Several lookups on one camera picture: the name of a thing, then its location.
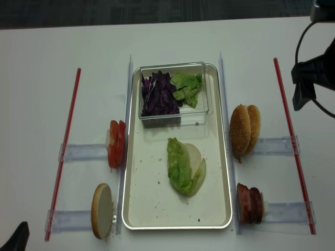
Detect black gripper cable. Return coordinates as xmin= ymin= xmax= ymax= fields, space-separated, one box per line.
xmin=294 ymin=22 xmax=335 ymax=118

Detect front meat patty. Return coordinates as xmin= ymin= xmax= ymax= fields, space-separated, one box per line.
xmin=237 ymin=183 xmax=252 ymax=224

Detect right red rod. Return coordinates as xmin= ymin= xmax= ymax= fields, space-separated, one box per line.
xmin=273 ymin=58 xmax=316 ymax=235

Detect red rod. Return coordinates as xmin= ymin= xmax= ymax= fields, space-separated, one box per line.
xmin=273 ymin=58 xmax=316 ymax=235
xmin=44 ymin=68 xmax=81 ymax=242

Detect upper right clear track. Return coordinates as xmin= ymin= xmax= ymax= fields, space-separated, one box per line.
xmin=252 ymin=136 xmax=300 ymax=156

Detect front sesame bun top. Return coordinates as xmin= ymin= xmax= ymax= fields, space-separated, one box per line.
xmin=229 ymin=104 xmax=251 ymax=155

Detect lower left clear track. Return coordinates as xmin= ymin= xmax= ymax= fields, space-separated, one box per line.
xmin=44 ymin=210 xmax=92 ymax=233

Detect green lettuce leaf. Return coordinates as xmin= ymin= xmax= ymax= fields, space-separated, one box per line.
xmin=167 ymin=138 xmax=206 ymax=197

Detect bun bottom on tray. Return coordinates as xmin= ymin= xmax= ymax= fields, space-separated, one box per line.
xmin=184 ymin=143 xmax=202 ymax=171

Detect rear meat patty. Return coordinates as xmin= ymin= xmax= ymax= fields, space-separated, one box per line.
xmin=250 ymin=187 xmax=263 ymax=224

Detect inner tomato slice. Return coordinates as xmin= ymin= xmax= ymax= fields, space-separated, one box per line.
xmin=115 ymin=120 xmax=126 ymax=168

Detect purple cabbage pieces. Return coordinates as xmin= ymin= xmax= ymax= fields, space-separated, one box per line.
xmin=141 ymin=71 xmax=181 ymax=116

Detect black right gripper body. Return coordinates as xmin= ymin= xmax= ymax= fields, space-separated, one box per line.
xmin=291 ymin=40 xmax=334 ymax=90

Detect green lettuce in container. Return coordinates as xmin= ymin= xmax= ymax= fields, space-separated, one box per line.
xmin=170 ymin=73 xmax=203 ymax=108

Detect upper left clear track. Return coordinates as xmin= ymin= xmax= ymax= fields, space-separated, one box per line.
xmin=58 ymin=144 xmax=107 ymax=162

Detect lower right clear track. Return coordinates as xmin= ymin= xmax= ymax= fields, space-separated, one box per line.
xmin=262 ymin=202 xmax=316 ymax=224

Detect outer tomato slice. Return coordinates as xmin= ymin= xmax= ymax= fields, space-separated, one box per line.
xmin=108 ymin=120 xmax=119 ymax=168

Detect left long clear rail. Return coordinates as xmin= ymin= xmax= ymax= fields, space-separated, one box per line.
xmin=114 ymin=55 xmax=133 ymax=235

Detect upright bun half left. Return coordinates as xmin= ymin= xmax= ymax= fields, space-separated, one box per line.
xmin=91 ymin=183 xmax=113 ymax=239

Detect clear plastic container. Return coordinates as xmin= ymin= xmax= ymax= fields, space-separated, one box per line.
xmin=138 ymin=62 xmax=211 ymax=128

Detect left red rod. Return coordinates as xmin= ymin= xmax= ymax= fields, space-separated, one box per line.
xmin=44 ymin=68 xmax=81 ymax=242

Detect tomato slice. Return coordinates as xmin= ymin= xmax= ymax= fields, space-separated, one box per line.
xmin=115 ymin=120 xmax=126 ymax=168
xmin=108 ymin=120 xmax=119 ymax=168

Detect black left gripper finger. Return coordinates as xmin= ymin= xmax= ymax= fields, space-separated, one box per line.
xmin=0 ymin=221 xmax=30 ymax=251

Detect white pusher behind tomato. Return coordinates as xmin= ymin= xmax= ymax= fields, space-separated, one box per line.
xmin=105 ymin=129 xmax=111 ymax=149

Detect sesame bun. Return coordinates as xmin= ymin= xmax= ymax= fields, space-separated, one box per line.
xmin=245 ymin=105 xmax=261 ymax=155
xmin=229 ymin=104 xmax=251 ymax=155

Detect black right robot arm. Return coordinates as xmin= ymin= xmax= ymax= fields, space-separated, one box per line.
xmin=291 ymin=1 xmax=334 ymax=118

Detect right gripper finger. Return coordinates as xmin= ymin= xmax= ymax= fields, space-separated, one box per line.
xmin=293 ymin=82 xmax=316 ymax=111

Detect meat patty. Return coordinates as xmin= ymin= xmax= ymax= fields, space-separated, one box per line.
xmin=237 ymin=183 xmax=252 ymax=224
xmin=250 ymin=187 xmax=263 ymax=224

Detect rear sesame bun top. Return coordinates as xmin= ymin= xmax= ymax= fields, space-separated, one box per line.
xmin=245 ymin=105 xmax=261 ymax=155

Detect white metal tray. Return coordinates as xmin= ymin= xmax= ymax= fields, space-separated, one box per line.
xmin=122 ymin=63 xmax=232 ymax=230

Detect white pusher behind patties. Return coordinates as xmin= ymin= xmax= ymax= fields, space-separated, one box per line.
xmin=260 ymin=192 xmax=269 ymax=221

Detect clear track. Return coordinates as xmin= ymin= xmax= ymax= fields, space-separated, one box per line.
xmin=58 ymin=144 xmax=107 ymax=162
xmin=44 ymin=210 xmax=92 ymax=233
xmin=252 ymin=136 xmax=300 ymax=156
xmin=262 ymin=202 xmax=316 ymax=224

